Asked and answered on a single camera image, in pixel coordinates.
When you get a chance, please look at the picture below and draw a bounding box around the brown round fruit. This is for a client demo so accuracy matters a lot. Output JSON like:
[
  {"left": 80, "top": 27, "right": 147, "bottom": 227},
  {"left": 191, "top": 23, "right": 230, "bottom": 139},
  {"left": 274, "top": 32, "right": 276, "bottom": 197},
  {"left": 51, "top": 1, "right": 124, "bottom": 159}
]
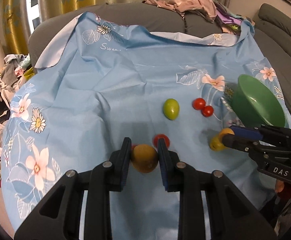
[{"left": 131, "top": 144, "right": 159, "bottom": 173}]

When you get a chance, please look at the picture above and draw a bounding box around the green plastic bowl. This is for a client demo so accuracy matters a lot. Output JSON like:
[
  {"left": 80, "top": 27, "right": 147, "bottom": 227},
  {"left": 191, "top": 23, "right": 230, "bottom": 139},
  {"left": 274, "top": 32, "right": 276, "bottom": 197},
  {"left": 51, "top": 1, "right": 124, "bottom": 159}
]
[{"left": 231, "top": 74, "right": 286, "bottom": 127}]

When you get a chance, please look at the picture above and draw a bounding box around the yellow-green fruit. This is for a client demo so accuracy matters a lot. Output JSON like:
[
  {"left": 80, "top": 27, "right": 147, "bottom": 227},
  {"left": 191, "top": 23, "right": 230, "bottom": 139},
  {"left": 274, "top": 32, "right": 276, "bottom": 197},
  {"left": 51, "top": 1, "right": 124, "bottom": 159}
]
[{"left": 210, "top": 128, "right": 235, "bottom": 151}]

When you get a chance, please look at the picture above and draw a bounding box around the person's right hand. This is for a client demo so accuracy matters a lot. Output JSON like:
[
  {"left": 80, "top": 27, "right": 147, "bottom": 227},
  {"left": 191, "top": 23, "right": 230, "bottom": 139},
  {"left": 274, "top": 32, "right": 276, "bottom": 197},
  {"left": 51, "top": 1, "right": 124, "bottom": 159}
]
[{"left": 275, "top": 179, "right": 291, "bottom": 200}]

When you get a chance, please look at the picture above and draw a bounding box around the red cherry tomato middle left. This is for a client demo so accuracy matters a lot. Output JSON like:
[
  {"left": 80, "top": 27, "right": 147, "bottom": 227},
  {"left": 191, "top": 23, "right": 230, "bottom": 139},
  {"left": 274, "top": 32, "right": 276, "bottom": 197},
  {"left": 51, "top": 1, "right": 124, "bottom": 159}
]
[{"left": 153, "top": 134, "right": 171, "bottom": 149}]

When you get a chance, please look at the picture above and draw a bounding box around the green plum tomato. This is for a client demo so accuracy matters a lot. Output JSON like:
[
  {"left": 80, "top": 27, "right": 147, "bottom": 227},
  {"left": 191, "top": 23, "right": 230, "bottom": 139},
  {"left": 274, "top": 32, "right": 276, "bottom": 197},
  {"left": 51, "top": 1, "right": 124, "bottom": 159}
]
[{"left": 163, "top": 99, "right": 180, "bottom": 120}]

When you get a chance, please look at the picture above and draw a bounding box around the red cherry tomato lower pair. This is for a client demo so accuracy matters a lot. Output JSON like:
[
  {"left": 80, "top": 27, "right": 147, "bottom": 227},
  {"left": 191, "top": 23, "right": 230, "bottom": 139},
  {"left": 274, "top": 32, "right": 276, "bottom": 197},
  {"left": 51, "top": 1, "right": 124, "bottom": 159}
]
[{"left": 201, "top": 105, "right": 214, "bottom": 118}]

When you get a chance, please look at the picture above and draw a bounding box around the red cherry tomato pair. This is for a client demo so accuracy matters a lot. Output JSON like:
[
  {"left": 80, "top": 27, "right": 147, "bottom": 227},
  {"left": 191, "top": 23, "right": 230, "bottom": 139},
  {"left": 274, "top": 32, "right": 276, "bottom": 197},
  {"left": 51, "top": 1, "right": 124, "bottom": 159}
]
[
  {"left": 201, "top": 105, "right": 214, "bottom": 118},
  {"left": 192, "top": 98, "right": 206, "bottom": 111}
]

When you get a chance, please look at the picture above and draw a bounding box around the red cherry tomato upper pair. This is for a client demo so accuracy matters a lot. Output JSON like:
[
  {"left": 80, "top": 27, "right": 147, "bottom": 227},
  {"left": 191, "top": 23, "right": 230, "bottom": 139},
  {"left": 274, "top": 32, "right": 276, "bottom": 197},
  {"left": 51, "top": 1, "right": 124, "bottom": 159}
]
[{"left": 192, "top": 98, "right": 206, "bottom": 111}]

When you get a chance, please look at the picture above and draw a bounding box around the blue floral cloth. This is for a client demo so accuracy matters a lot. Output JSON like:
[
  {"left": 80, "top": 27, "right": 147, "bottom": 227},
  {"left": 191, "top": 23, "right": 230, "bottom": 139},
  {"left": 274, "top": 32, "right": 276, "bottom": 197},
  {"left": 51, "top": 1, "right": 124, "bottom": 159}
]
[{"left": 2, "top": 12, "right": 285, "bottom": 239}]

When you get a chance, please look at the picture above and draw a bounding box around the grey sofa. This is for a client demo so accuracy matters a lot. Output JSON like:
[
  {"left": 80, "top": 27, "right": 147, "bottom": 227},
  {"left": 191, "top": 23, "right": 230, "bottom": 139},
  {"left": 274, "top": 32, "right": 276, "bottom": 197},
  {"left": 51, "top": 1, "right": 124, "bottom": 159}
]
[{"left": 28, "top": 3, "right": 291, "bottom": 114}]

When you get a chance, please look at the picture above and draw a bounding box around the purple cloth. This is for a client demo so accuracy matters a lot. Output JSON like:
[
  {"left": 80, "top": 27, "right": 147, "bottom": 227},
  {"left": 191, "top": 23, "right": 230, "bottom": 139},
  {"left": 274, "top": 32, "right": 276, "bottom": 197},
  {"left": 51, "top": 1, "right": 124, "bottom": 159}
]
[{"left": 214, "top": 1, "right": 243, "bottom": 26}]

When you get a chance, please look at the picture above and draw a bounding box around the clothes heap at left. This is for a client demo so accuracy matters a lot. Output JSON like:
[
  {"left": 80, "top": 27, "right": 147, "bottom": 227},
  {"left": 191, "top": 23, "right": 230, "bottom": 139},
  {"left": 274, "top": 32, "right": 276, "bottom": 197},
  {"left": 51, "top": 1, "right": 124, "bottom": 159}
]
[{"left": 0, "top": 54, "right": 36, "bottom": 109}]

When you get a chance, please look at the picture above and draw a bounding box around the pink clothes pile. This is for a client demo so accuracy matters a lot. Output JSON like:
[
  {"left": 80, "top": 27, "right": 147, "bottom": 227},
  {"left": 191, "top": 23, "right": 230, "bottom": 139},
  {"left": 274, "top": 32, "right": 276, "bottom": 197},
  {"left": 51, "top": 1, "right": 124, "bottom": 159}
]
[{"left": 142, "top": 0, "right": 217, "bottom": 22}]

